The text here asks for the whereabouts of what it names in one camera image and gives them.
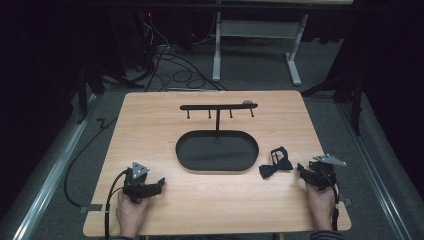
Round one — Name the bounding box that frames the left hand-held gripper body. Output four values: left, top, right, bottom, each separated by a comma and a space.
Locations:
122, 161, 161, 204

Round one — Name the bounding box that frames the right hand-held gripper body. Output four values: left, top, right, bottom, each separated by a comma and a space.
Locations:
304, 153, 347, 192

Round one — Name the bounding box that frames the black bow tie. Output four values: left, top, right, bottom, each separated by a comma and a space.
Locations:
258, 146, 294, 180

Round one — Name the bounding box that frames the black hook stand with tray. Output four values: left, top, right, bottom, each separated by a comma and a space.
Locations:
175, 102, 260, 172

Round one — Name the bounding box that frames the person's left hand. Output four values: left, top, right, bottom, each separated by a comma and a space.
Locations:
115, 191, 150, 238

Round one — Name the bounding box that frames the person's right hand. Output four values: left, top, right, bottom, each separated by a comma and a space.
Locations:
306, 182, 340, 232

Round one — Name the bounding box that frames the black metal stand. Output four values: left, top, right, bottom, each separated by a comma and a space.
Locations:
301, 59, 364, 136
75, 63, 108, 125

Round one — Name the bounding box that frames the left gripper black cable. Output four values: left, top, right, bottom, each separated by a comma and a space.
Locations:
104, 168, 130, 240

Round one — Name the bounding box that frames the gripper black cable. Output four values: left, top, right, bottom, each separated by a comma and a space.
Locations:
104, 168, 130, 240
324, 173, 341, 232

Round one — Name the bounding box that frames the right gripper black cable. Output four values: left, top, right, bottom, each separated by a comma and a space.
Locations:
324, 173, 341, 232

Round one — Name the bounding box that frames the black floor cable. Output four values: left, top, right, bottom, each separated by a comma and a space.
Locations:
63, 115, 119, 208

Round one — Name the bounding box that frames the tangle of floor cables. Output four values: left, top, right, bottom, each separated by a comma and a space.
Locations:
134, 13, 229, 93

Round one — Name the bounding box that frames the white metal desk frame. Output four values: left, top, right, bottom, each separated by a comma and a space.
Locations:
212, 11, 309, 87

